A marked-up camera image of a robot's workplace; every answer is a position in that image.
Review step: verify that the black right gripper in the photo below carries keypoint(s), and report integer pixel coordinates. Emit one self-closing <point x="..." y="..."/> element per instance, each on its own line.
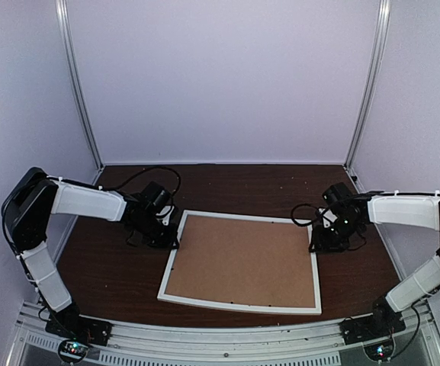
<point x="321" y="242"/>

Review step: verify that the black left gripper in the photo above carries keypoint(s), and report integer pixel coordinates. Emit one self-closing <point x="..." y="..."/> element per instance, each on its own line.
<point x="168" y="242"/>

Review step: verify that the white picture frame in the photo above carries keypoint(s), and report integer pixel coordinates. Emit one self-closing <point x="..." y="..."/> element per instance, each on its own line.
<point x="166" y="282"/>

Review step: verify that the brown cardboard backing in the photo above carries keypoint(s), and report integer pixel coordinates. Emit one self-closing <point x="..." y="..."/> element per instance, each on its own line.
<point x="238" y="263"/>

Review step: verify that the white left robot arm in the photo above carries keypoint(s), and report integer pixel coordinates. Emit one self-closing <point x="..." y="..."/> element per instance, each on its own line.
<point x="27" y="214"/>

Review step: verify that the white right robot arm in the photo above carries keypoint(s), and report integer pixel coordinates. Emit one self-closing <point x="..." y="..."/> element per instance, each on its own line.
<point x="409" y="220"/>

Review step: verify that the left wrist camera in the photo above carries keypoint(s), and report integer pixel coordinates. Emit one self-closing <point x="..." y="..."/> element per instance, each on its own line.
<point x="157" y="201"/>

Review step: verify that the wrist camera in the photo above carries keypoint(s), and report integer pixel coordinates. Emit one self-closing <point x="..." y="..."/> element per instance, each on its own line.
<point x="335" y="194"/>
<point x="157" y="201"/>

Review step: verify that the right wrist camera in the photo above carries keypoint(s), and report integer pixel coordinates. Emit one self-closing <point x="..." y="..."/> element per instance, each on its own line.
<point x="335" y="194"/>

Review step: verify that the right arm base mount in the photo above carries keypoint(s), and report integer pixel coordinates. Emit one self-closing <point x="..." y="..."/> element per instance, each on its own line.
<point x="376" y="331"/>

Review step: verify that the aluminium front rail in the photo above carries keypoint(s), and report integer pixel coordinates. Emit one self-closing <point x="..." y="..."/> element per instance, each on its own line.
<point x="319" y="343"/>

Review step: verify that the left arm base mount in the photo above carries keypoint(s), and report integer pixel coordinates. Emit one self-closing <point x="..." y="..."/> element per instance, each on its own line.
<point x="80" y="334"/>

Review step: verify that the right aluminium corner post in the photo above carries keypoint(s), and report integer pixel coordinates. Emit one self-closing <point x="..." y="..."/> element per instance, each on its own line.
<point x="377" y="55"/>

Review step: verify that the aluminium corner post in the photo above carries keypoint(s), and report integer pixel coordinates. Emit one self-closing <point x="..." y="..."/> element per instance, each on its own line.
<point x="66" y="34"/>
<point x="377" y="55"/>

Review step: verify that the left aluminium corner post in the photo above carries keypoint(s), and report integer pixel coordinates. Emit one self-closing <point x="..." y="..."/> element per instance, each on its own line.
<point x="66" y="34"/>

